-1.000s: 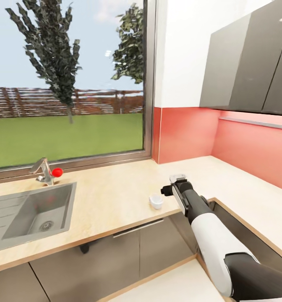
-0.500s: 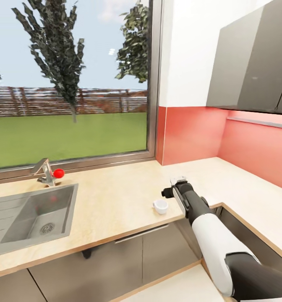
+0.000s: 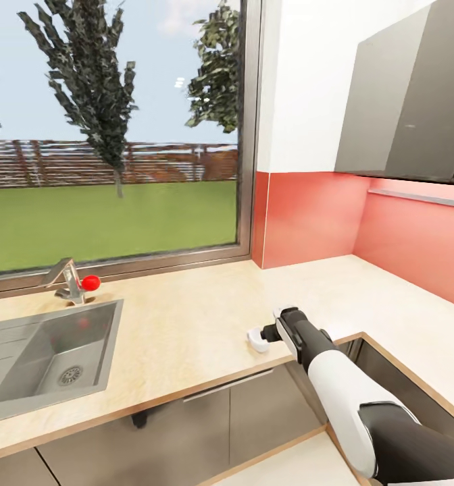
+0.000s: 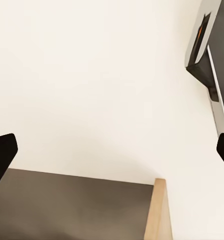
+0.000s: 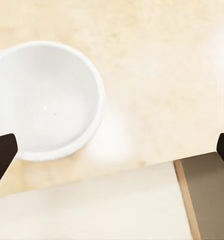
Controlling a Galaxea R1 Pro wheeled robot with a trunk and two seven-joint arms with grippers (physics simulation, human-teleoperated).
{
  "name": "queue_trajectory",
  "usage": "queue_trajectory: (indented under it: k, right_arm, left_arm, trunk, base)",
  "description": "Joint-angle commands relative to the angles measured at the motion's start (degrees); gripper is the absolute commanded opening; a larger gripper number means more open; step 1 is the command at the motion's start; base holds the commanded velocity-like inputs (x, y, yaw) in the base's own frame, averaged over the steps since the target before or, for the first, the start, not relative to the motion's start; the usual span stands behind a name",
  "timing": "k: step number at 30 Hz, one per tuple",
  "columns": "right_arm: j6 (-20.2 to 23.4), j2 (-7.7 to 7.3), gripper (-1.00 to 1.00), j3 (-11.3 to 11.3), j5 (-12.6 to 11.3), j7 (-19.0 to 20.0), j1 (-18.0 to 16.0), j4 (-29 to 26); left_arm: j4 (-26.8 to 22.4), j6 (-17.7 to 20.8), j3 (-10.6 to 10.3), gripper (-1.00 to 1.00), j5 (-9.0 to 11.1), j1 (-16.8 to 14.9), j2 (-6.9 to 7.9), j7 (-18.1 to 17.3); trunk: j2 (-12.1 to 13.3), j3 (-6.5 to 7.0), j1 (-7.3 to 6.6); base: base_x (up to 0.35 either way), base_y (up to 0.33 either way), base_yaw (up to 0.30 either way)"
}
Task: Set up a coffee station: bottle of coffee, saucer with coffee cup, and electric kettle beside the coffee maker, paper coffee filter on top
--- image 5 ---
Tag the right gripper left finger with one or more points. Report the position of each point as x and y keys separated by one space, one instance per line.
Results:
x=8 y=150

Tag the countertop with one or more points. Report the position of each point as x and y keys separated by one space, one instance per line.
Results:
x=162 y=66

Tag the coffee cup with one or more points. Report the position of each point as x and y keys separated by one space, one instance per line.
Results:
x=51 y=97

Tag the cabinet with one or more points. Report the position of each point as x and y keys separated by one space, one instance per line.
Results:
x=204 y=174

